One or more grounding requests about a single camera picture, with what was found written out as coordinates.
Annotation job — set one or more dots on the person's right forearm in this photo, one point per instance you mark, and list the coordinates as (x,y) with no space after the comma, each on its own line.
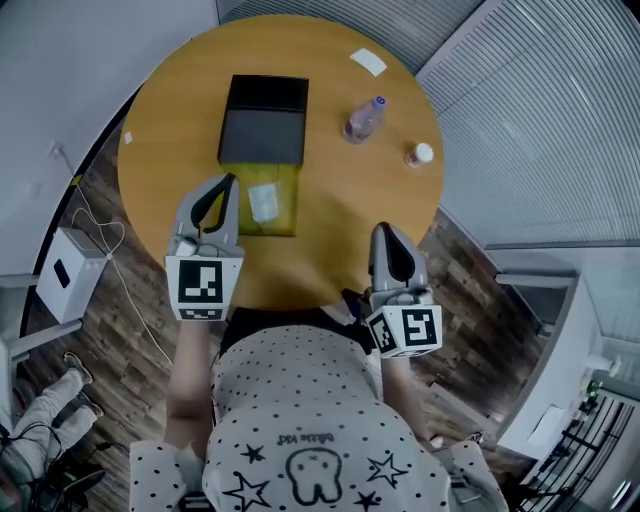
(405,400)

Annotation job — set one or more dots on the white desk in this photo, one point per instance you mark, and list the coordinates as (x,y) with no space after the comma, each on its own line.
(560,380)

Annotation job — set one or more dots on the white wall socket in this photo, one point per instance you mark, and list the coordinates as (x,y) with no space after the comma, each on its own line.
(56,148)

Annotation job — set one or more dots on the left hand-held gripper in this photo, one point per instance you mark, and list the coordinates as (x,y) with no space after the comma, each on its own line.
(200,282)

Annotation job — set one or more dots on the small white paper slip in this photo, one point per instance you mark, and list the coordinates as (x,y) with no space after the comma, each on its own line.
(129,136)

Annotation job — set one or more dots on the small white-capped jar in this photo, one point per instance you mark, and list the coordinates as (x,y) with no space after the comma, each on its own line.
(419,155)

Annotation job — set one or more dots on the white metal desk frame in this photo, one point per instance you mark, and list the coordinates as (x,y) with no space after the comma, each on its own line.
(25,345)

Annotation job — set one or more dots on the person's left forearm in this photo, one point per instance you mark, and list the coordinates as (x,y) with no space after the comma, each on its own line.
(192,380)

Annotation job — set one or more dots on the white box appliance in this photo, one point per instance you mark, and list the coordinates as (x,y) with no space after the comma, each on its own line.
(75,280)

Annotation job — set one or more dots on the white paper sheet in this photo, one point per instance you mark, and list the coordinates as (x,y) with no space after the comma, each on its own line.
(369,61)

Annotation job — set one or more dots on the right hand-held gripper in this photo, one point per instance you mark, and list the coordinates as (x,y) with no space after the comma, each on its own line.
(417,327)

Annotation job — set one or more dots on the black box with yellow tray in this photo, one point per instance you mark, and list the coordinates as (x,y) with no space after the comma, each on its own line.
(262,135)

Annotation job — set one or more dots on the white dotted star-print shirt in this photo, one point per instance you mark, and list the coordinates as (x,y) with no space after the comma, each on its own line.
(310,415)

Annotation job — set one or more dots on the clear plastic water bottle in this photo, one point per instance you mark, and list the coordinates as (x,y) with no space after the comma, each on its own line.
(362,122)

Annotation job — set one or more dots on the small green bottle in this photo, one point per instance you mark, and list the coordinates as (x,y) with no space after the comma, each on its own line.
(594,386)

